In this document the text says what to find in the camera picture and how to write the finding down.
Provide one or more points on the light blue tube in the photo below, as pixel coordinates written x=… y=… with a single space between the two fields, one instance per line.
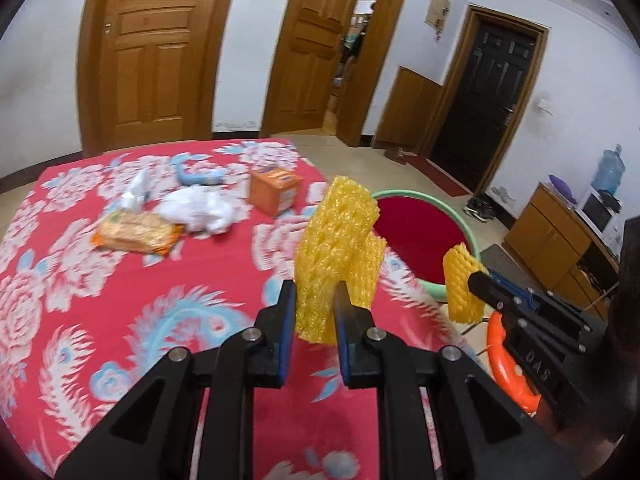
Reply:
x=212 y=177

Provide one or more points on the wooden sideboard cabinet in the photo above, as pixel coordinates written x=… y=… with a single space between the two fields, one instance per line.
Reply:
x=561 y=252

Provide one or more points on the orange cardboard box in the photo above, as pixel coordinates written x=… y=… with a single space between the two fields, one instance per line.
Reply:
x=273 y=190

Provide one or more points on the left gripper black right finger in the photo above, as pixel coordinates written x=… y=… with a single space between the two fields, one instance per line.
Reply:
x=439 y=414

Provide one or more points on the closed wooden door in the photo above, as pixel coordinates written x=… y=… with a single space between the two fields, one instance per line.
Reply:
x=146 y=71

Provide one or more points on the black entrance door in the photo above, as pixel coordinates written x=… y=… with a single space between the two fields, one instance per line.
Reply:
x=484 y=96

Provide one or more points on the purple object on cabinet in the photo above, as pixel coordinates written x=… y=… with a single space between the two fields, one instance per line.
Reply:
x=561 y=188

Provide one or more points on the red floral tablecloth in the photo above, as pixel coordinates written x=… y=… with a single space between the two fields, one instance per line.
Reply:
x=80 y=326

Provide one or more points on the wall electrical panel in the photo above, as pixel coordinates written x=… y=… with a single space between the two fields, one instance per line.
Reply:
x=437 y=14

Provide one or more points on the yellow foam net sleeve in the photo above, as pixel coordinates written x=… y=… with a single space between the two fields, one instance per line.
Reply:
x=458 y=265

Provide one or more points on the white microwave oven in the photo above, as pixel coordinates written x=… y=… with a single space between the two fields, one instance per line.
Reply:
x=601 y=211

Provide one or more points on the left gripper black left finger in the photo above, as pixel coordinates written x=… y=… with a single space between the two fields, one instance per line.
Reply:
x=192 y=414

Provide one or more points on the open wooden door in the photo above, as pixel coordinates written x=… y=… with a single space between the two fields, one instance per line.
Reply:
x=305 y=61

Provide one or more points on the red green-rimmed trash basin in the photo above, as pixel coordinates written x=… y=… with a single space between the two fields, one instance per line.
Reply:
x=420 y=228

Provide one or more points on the pair of dark shoes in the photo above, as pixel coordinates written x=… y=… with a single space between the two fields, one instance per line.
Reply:
x=479 y=209

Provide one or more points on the large yellow foam net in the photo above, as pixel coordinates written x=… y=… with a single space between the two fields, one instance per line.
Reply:
x=338 y=245

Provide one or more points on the grey floor mat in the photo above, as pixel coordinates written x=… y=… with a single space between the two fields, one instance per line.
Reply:
x=495 y=258

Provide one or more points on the white tissue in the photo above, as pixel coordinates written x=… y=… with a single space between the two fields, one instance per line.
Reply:
x=137 y=193

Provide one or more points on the white crumpled plastic bag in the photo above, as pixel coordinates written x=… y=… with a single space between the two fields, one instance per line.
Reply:
x=198 y=208

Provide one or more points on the brown slipper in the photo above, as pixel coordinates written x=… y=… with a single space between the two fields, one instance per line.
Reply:
x=395 y=155

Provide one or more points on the red doormat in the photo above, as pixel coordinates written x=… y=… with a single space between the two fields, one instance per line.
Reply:
x=447 y=184

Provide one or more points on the orange snack packet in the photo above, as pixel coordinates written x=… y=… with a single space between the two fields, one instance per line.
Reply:
x=143 y=232

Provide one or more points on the blue water bottle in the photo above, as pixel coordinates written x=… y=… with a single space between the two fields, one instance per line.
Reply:
x=610 y=171

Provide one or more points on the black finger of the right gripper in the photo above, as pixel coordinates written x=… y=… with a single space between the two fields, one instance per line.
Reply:
x=542 y=307
x=479 y=284

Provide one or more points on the wooden wall panel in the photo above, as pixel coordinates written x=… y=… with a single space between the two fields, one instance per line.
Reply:
x=408 y=111

